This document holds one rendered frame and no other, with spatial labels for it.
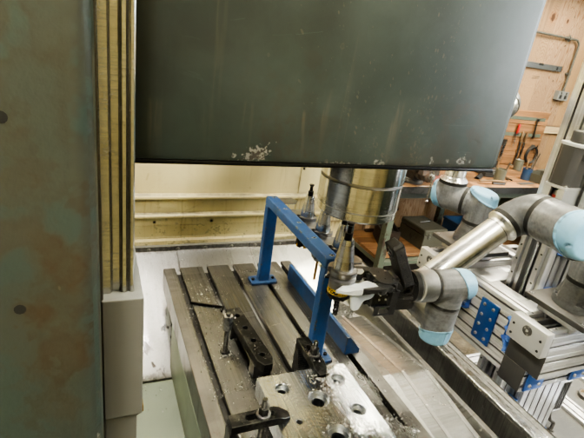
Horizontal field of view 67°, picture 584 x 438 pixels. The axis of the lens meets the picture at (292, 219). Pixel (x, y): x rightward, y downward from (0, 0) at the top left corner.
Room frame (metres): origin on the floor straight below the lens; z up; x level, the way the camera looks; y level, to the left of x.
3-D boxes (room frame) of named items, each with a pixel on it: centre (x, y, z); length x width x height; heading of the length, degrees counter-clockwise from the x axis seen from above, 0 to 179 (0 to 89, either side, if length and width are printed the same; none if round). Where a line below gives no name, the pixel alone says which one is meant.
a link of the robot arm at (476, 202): (1.78, -0.76, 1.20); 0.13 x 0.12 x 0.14; 53
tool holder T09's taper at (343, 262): (0.84, -0.12, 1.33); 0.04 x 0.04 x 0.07
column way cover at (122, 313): (0.65, 0.28, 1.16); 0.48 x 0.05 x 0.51; 25
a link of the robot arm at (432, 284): (0.92, -0.32, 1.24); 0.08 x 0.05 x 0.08; 21
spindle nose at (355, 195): (0.84, -0.12, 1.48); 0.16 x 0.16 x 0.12
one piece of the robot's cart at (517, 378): (1.35, -0.99, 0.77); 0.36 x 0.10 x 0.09; 115
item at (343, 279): (0.84, -0.12, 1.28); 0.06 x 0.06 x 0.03
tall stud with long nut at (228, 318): (1.01, 0.13, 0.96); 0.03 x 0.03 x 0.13
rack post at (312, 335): (1.03, -0.11, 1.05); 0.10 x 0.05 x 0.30; 115
